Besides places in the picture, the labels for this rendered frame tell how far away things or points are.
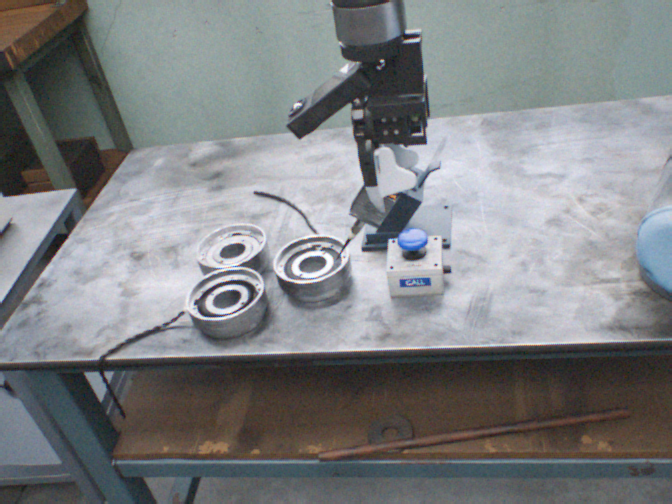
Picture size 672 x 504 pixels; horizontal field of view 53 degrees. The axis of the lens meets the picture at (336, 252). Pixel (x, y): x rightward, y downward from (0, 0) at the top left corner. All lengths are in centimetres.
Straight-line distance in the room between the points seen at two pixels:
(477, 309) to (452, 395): 26
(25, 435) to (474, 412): 113
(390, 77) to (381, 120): 5
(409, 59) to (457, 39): 173
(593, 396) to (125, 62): 212
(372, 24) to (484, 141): 55
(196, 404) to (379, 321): 44
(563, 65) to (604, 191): 150
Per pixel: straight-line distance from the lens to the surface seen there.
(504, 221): 100
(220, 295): 92
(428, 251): 88
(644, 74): 262
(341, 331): 85
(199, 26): 256
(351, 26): 71
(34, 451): 176
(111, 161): 281
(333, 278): 88
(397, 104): 74
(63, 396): 107
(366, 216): 84
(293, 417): 110
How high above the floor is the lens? 138
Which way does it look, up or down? 36 degrees down
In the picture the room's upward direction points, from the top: 12 degrees counter-clockwise
